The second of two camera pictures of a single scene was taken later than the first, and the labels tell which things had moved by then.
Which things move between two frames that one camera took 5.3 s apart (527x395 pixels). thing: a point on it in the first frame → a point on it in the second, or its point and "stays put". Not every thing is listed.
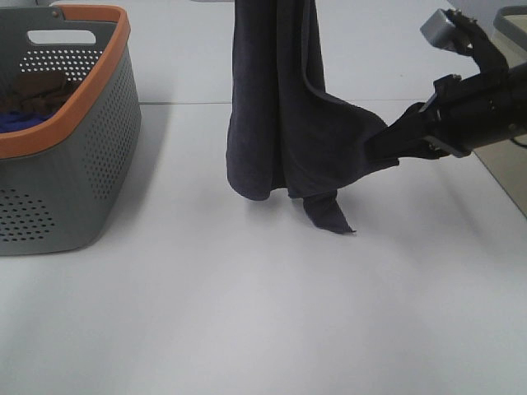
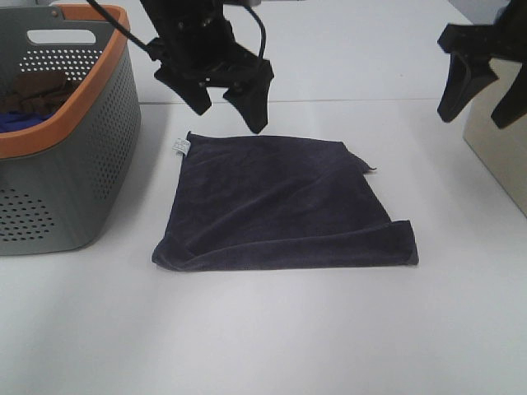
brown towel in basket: (42, 92) stays put
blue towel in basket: (12, 121) stays put
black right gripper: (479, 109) → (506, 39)
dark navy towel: (287, 132) → (244, 202)
